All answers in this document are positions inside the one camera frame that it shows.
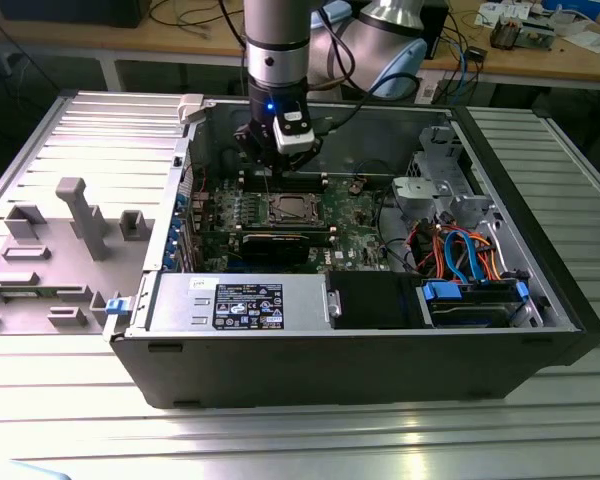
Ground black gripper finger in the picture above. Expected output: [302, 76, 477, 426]
[279, 137, 325, 176]
[233, 123, 282, 177]

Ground silver CPU plate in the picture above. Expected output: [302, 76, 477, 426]
[278, 197, 312, 220]

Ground metal socket cover frame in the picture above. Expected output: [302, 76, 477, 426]
[265, 192, 325, 224]

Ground RAM slot with white clips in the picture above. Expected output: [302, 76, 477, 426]
[243, 182, 328, 189]
[243, 173, 328, 180]

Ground CPU socket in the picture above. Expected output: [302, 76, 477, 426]
[261, 189, 327, 225]

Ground grey plastic case latch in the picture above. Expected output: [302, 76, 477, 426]
[177, 93, 206, 126]

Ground green motherboard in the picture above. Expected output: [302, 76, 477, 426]
[189, 172, 396, 274]

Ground black graphics card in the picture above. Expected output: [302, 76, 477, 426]
[239, 230, 311, 267]

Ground grey metal drive cage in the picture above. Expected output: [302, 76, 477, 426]
[392, 124, 501, 236]

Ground white socket box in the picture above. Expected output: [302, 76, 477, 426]
[414, 74, 439, 104]

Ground grey power supply unit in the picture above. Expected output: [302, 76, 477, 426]
[147, 272, 329, 334]

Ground tall black box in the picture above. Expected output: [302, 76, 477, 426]
[419, 0, 452, 61]

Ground hard disk in blue carrier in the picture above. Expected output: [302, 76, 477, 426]
[419, 279, 531, 329]

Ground black PC case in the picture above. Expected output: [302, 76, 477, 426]
[102, 94, 600, 410]

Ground wide black box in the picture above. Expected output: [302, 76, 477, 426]
[0, 0, 146, 30]

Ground small white paper sheet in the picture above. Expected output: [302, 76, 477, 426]
[474, 2, 504, 27]

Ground finned metal cooler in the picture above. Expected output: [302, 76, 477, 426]
[489, 13, 520, 50]

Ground grey parts rack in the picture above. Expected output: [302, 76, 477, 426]
[0, 177, 156, 336]

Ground wooden workbench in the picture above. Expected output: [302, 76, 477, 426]
[0, 0, 600, 94]

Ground grey electronic device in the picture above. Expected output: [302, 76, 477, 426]
[517, 18, 557, 52]

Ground green RAM stick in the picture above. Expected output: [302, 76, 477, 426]
[0, 288, 49, 302]

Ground blue plastic box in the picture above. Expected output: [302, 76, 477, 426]
[539, 0, 600, 16]

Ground white paper sheets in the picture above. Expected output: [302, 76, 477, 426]
[562, 29, 600, 56]

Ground pale blue teach pendant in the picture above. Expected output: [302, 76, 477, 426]
[7, 458, 76, 480]

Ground white camera box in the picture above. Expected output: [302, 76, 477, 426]
[273, 98, 315, 154]

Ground blue flat data wire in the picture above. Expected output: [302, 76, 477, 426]
[444, 227, 486, 286]

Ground orange and red wire bundle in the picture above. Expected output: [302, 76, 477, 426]
[404, 223, 506, 281]

